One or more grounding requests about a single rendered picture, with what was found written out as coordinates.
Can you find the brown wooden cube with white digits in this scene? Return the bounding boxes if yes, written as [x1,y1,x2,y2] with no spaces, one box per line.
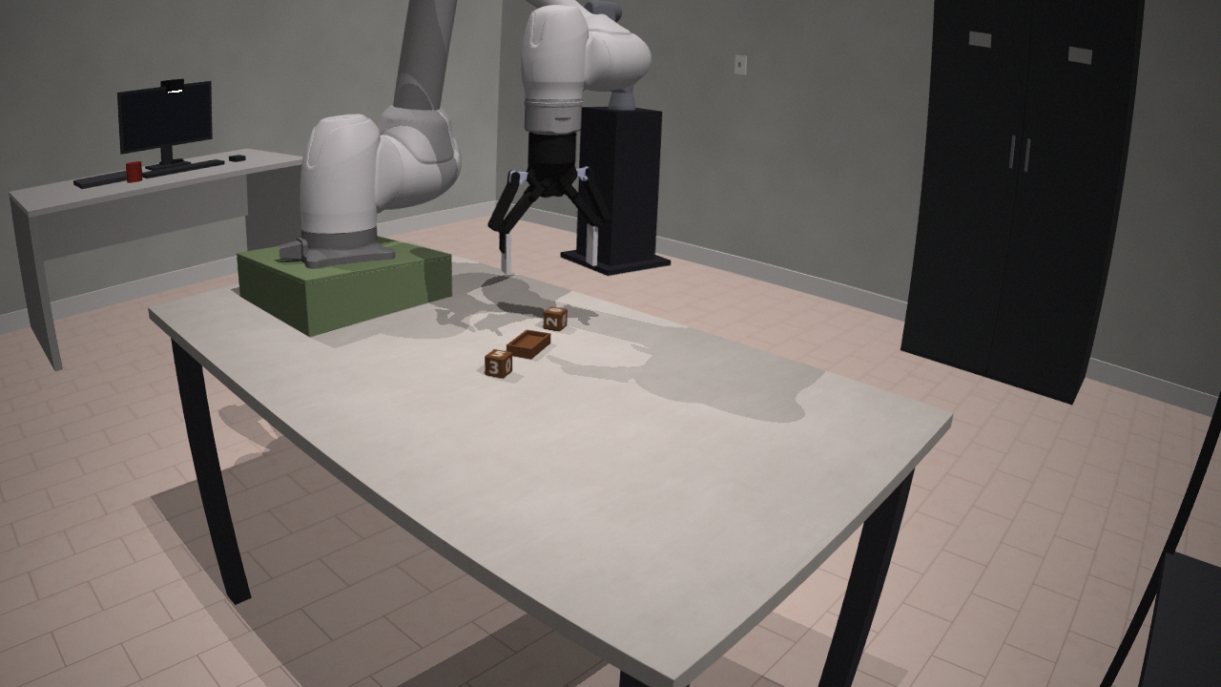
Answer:
[485,349,512,379]

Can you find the brown cube with white number 2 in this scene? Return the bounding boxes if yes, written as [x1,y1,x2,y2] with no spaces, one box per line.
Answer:
[545,306,568,331]

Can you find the brown rectangular tray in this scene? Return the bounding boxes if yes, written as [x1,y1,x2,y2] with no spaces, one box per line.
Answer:
[507,329,551,360]

